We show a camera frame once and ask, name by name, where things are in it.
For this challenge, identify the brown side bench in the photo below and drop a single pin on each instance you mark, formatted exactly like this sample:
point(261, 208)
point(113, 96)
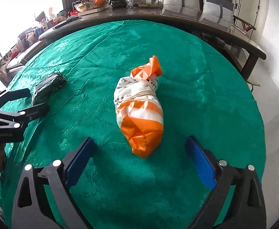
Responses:
point(27, 54)

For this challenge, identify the orange fruit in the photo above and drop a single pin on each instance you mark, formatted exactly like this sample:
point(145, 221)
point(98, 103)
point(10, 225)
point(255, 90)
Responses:
point(99, 2)

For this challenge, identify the green tablecloth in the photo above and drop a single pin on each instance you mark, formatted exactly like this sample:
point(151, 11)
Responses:
point(189, 88)

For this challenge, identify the dark wooden coffee table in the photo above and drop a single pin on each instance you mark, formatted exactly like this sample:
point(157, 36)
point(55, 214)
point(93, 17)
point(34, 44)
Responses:
point(177, 14)

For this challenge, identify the white round stool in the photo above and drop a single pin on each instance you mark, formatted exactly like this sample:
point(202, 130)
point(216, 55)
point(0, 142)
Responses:
point(253, 84)

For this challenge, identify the cluster of small bottles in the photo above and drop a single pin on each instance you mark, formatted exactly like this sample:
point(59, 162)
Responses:
point(39, 28)

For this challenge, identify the patterned fringed throw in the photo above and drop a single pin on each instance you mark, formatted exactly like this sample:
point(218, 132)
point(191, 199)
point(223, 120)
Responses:
point(7, 62)

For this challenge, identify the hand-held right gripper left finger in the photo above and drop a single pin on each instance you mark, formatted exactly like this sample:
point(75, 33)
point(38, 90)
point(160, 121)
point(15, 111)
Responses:
point(80, 162)

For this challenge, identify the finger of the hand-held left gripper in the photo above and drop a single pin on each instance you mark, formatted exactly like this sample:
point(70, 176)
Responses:
point(37, 111)
point(15, 94)

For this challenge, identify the orange white plastic bag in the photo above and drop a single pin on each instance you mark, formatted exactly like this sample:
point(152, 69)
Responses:
point(139, 114)

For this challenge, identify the black phone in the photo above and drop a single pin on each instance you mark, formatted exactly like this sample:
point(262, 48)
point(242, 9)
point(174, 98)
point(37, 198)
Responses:
point(65, 22)

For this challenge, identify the dark green pouch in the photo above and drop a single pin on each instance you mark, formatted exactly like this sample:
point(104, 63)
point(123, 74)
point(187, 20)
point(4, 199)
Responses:
point(47, 88)

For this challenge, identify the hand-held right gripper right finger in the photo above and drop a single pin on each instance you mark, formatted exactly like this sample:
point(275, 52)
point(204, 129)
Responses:
point(201, 162)

